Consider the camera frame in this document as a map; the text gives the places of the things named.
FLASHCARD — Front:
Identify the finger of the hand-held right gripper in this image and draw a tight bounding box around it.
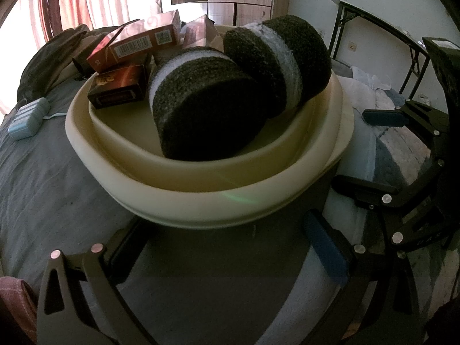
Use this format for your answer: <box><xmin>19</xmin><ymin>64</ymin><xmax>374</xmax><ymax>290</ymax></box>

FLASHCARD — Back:
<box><xmin>362</xmin><ymin>99</ymin><xmax>450</xmax><ymax>168</ymax></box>
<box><xmin>331</xmin><ymin>160</ymin><xmax>447</xmax><ymax>217</ymax></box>

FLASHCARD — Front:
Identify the pale pink shiny box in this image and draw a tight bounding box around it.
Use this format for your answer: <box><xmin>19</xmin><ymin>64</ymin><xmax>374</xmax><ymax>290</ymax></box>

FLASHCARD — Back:
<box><xmin>181</xmin><ymin>14</ymin><xmax>225</xmax><ymax>51</ymax></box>

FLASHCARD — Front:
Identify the black folding table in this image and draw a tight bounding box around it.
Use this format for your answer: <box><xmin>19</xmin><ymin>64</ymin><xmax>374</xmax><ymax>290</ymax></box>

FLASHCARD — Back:
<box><xmin>326</xmin><ymin>0</ymin><xmax>437</xmax><ymax>103</ymax></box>

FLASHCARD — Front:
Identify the dark grey garment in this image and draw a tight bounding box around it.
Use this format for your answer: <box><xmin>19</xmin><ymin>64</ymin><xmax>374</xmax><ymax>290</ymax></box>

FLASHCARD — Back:
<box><xmin>17</xmin><ymin>24</ymin><xmax>90</xmax><ymax>103</ymax></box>

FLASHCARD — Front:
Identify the pale blue power strip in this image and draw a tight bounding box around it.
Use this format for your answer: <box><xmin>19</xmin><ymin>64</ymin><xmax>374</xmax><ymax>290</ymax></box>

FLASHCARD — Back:
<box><xmin>8</xmin><ymin>98</ymin><xmax>50</xmax><ymax>141</ymax></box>

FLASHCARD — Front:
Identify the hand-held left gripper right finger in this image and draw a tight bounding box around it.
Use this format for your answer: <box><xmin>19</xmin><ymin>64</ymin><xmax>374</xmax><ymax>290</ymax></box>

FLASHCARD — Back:
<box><xmin>300</xmin><ymin>209</ymin><xmax>421</xmax><ymax>345</ymax></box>

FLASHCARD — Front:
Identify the black white round plush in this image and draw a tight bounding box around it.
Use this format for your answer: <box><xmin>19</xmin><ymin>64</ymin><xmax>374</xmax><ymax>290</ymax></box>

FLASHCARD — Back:
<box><xmin>147</xmin><ymin>47</ymin><xmax>268</xmax><ymax>161</ymax></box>
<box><xmin>223</xmin><ymin>15</ymin><xmax>332</xmax><ymax>117</ymax></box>

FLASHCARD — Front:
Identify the white power cable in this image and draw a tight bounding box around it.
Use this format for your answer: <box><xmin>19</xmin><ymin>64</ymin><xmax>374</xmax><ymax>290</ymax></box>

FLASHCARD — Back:
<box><xmin>16</xmin><ymin>97</ymin><xmax>70</xmax><ymax>119</ymax></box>

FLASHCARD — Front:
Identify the cream plastic basin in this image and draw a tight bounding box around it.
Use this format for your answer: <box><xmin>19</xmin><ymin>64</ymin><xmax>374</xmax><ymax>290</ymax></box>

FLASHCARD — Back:
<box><xmin>65</xmin><ymin>25</ymin><xmax>354</xmax><ymax>229</ymax></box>

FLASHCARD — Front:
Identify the pink plaid clothing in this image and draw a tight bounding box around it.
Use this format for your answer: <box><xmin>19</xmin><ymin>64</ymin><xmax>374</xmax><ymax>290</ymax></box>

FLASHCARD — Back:
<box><xmin>0</xmin><ymin>277</ymin><xmax>38</xmax><ymax>345</ymax></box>

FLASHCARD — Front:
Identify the dark brown box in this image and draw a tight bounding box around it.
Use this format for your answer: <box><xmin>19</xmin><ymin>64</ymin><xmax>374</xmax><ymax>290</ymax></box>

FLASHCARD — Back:
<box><xmin>87</xmin><ymin>53</ymin><xmax>153</xmax><ymax>109</ymax></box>

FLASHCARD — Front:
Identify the red silver box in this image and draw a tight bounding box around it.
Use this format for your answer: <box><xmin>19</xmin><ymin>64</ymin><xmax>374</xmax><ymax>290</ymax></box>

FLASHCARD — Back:
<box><xmin>86</xmin><ymin>9</ymin><xmax>182</xmax><ymax>73</ymax></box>

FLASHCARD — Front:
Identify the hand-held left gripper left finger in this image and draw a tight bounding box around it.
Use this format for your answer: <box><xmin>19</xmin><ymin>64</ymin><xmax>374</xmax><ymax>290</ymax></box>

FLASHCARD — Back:
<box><xmin>36</xmin><ymin>219</ymin><xmax>159</xmax><ymax>345</ymax></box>

